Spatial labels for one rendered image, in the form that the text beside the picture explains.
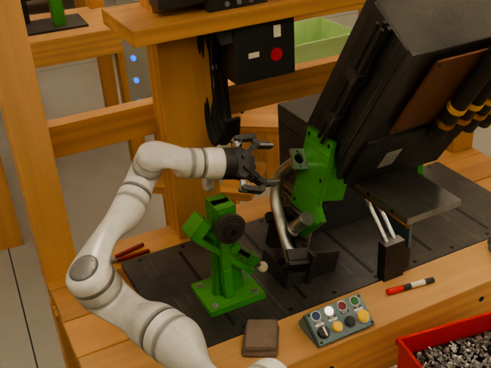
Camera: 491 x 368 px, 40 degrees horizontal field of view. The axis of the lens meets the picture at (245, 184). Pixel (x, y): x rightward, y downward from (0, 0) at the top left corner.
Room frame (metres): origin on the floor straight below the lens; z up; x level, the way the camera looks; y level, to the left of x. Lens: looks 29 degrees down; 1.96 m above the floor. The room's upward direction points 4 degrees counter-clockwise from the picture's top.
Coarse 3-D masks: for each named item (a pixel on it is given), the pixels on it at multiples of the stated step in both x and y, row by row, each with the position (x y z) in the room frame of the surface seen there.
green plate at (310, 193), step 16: (304, 144) 1.48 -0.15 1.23; (320, 144) 1.43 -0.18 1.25; (336, 144) 1.39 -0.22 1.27; (320, 160) 1.41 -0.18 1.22; (304, 176) 1.45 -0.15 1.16; (320, 176) 1.39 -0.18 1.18; (304, 192) 1.43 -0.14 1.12; (320, 192) 1.38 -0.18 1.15; (336, 192) 1.41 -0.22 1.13; (304, 208) 1.41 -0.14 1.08
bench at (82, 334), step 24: (456, 168) 1.94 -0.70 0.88; (480, 168) 1.93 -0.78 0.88; (264, 216) 1.71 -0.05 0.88; (120, 240) 1.63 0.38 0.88; (144, 240) 1.62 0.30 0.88; (168, 240) 1.61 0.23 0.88; (120, 264) 1.51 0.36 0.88; (48, 288) 1.43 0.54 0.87; (72, 312) 1.32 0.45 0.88; (72, 336) 1.23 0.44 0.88; (96, 336) 1.22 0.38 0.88; (120, 336) 1.22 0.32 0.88; (72, 360) 1.46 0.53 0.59; (96, 360) 1.14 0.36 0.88; (120, 360) 1.14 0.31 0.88; (144, 360) 1.13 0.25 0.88
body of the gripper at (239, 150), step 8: (232, 152) 1.38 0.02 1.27; (240, 152) 1.41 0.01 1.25; (232, 160) 1.36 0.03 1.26; (240, 160) 1.39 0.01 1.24; (248, 160) 1.40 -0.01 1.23; (232, 168) 1.35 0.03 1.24; (240, 168) 1.38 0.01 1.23; (224, 176) 1.35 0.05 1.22; (232, 176) 1.35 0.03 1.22; (240, 176) 1.36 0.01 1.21; (248, 176) 1.37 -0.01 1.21
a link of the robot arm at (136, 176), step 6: (132, 162) 1.32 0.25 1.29; (132, 168) 1.31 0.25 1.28; (138, 168) 1.29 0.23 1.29; (132, 174) 1.30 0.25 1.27; (138, 174) 1.30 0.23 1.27; (144, 174) 1.29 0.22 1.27; (150, 174) 1.29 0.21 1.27; (156, 174) 1.29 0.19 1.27; (126, 180) 1.24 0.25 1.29; (132, 180) 1.23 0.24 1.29; (138, 180) 1.23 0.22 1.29; (144, 180) 1.24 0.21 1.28; (150, 180) 1.30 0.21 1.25; (156, 180) 1.31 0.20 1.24; (120, 186) 1.24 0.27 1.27; (138, 186) 1.22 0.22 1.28; (144, 186) 1.23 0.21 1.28; (150, 186) 1.24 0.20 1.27; (150, 192) 1.23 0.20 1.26; (150, 198) 1.23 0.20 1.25
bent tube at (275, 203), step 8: (296, 152) 1.46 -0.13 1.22; (304, 152) 1.47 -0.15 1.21; (288, 160) 1.47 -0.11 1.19; (296, 160) 1.48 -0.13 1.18; (304, 160) 1.46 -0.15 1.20; (280, 168) 1.49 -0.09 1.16; (288, 168) 1.46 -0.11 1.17; (296, 168) 1.43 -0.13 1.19; (304, 168) 1.44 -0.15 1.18; (280, 176) 1.49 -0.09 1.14; (280, 184) 1.49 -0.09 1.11; (272, 192) 1.49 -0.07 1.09; (280, 192) 1.49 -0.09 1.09; (272, 200) 1.48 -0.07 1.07; (280, 200) 1.48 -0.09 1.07; (272, 208) 1.47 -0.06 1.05; (280, 208) 1.46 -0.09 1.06; (280, 216) 1.45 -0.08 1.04; (280, 224) 1.43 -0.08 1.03; (280, 232) 1.42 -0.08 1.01; (280, 240) 1.41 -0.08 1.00; (288, 240) 1.40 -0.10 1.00; (288, 248) 1.38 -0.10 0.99
